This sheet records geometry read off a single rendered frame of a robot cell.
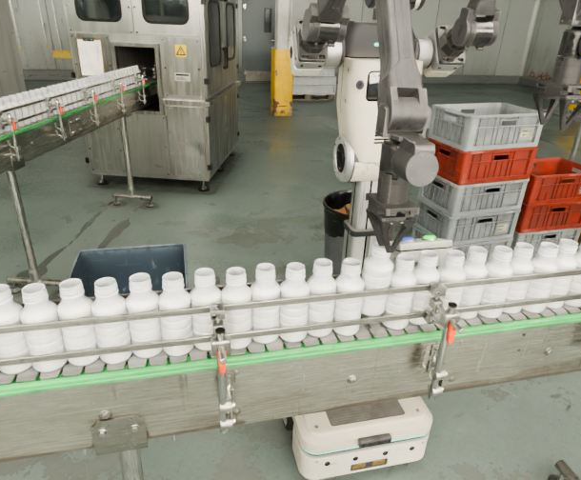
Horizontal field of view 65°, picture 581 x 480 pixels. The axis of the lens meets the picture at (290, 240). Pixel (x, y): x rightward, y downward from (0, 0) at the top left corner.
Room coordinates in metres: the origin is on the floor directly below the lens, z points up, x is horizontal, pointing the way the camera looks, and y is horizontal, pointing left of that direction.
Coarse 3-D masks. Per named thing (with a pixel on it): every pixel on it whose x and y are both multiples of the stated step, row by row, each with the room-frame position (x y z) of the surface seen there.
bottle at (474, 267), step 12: (468, 252) 0.89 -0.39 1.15; (480, 252) 0.90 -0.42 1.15; (468, 264) 0.88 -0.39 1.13; (480, 264) 0.87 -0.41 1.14; (468, 276) 0.86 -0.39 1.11; (480, 276) 0.86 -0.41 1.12; (468, 288) 0.86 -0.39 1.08; (480, 288) 0.86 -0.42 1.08; (468, 300) 0.86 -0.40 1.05; (480, 300) 0.87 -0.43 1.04; (468, 312) 0.86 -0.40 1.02
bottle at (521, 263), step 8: (520, 248) 0.91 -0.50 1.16; (528, 248) 0.92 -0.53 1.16; (512, 256) 0.92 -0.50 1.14; (520, 256) 0.90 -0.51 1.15; (528, 256) 0.90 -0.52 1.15; (512, 264) 0.90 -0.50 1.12; (520, 264) 0.90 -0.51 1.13; (528, 264) 0.90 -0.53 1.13; (520, 272) 0.89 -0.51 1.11; (528, 272) 0.89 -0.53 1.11; (528, 280) 0.89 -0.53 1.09; (512, 288) 0.89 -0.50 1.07; (520, 288) 0.89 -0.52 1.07; (512, 296) 0.89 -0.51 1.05; (520, 296) 0.89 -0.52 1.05; (504, 312) 0.89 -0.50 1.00; (512, 312) 0.89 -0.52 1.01
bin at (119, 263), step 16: (80, 256) 1.20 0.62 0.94; (96, 256) 1.22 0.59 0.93; (112, 256) 1.23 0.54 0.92; (128, 256) 1.24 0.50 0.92; (144, 256) 1.25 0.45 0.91; (160, 256) 1.27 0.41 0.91; (176, 256) 1.28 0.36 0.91; (80, 272) 1.16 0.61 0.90; (96, 272) 1.22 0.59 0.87; (112, 272) 1.23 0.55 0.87; (128, 272) 1.24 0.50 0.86; (160, 272) 1.26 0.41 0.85; (128, 288) 1.24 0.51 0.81; (160, 288) 1.26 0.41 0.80
